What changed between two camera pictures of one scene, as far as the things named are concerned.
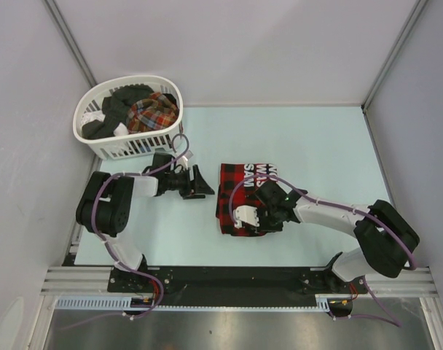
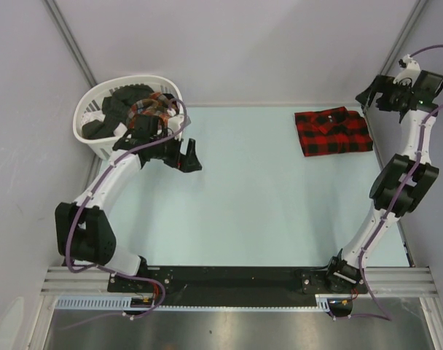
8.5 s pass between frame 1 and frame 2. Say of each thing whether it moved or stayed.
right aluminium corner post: stayed
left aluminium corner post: stayed
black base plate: stayed
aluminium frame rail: stayed
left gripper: moved
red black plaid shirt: moved
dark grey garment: stayed
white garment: stayed
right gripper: moved
